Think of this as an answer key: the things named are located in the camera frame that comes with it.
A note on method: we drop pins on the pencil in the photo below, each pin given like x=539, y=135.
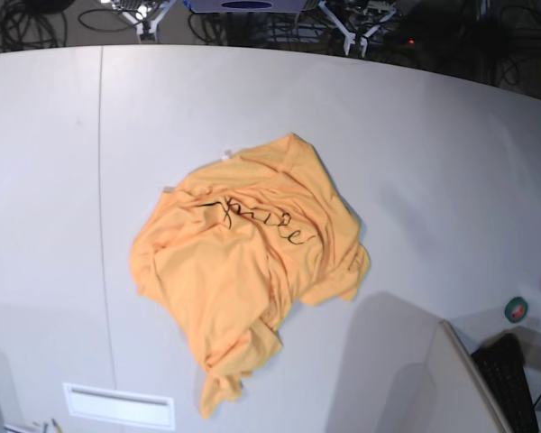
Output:
x=56, y=426

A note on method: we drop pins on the white rectangular tray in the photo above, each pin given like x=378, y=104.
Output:
x=125, y=408

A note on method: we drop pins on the green tape roll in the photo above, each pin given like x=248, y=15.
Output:
x=516, y=310

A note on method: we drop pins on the beige board panel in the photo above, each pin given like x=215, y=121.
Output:
x=464, y=401

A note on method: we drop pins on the orange yellow t-shirt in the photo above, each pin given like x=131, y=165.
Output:
x=231, y=248

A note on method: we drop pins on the black keyboard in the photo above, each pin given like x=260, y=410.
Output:
x=501, y=366

